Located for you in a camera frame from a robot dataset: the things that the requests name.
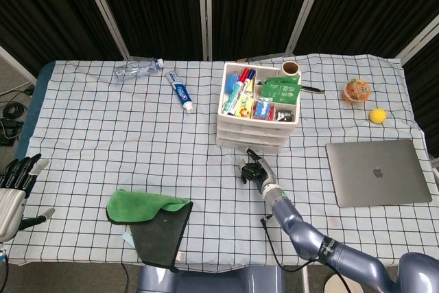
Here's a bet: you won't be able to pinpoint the green tea packet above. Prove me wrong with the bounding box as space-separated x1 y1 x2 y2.
263 76 301 86
260 82 302 105

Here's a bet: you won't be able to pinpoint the checkered light blue tablecloth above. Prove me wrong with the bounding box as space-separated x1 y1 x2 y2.
3 53 435 273

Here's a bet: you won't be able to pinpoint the brown cardboard tape roll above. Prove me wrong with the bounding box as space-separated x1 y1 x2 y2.
281 60 302 78

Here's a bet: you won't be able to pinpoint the clear plastic water bottle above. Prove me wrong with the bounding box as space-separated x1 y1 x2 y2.
113 58 165 83

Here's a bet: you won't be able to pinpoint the green and grey cloth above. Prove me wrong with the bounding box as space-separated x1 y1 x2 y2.
105 189 194 273

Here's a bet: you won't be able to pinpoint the small blue box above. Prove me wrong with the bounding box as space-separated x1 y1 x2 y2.
225 73 239 93

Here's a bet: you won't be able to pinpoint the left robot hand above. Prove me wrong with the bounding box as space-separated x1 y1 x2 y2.
0 153 56 243

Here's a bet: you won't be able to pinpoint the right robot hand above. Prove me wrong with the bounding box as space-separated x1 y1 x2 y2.
237 148 277 194

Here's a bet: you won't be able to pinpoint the round white floor disc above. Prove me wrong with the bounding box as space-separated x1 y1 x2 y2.
324 274 346 293

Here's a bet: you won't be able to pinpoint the green whiteboard marker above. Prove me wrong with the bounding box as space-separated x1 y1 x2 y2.
222 82 246 115

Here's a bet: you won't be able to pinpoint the white drawer organizer with stationery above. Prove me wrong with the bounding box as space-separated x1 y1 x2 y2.
215 62 302 154

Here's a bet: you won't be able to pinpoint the orange jelly cup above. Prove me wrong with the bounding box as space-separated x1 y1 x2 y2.
342 78 372 103

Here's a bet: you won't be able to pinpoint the black folding screen divider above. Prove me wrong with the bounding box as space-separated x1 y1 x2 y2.
0 0 439 84

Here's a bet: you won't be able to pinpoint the blue white toothpaste tube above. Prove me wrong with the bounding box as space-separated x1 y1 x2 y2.
163 69 195 114

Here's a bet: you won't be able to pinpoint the yellow ball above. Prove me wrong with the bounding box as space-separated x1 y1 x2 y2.
369 108 388 124

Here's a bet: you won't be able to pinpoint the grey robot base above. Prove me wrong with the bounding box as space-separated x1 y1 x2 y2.
137 265 285 293

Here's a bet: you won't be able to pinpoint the yellow snack packet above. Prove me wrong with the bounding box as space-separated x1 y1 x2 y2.
235 95 256 118

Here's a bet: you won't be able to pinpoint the blue white sachet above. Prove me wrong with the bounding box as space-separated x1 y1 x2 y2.
254 97 276 119

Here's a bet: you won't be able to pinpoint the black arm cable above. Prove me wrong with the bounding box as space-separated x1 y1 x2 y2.
260 215 347 293

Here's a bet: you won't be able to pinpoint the black floor cables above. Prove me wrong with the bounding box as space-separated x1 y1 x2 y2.
0 89 35 146

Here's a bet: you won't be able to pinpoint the grey laptop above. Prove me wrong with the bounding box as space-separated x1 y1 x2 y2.
324 139 433 209

